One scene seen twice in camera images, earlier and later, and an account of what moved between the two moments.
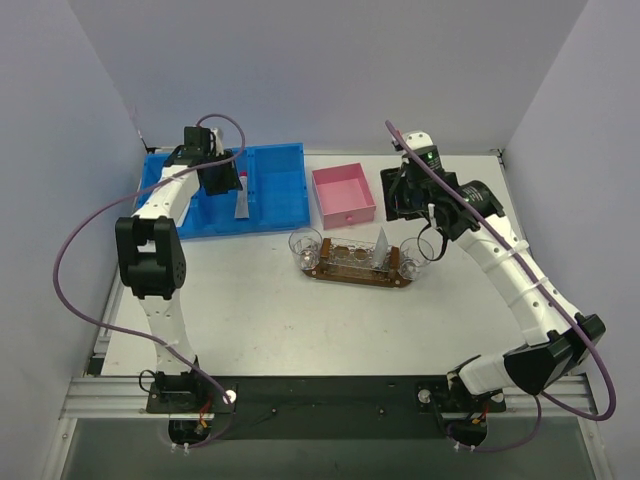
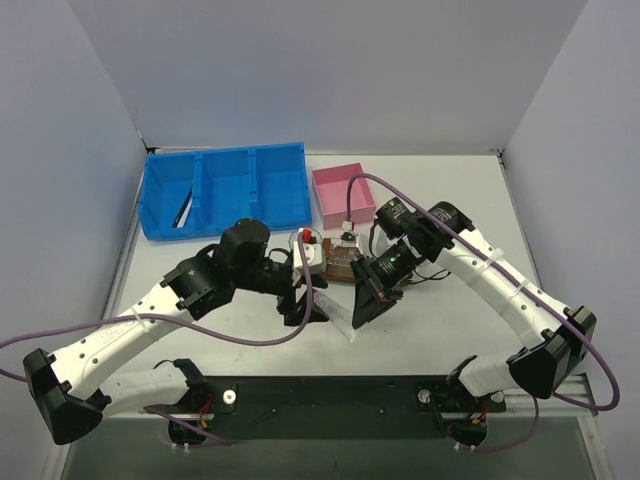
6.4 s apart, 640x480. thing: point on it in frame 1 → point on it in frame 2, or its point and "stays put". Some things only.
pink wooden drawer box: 345,196 stays put
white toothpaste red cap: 242,204 → 338,316
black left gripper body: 223,179 → 291,298
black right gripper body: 400,198 → 368,279
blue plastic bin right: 278,194 stays put
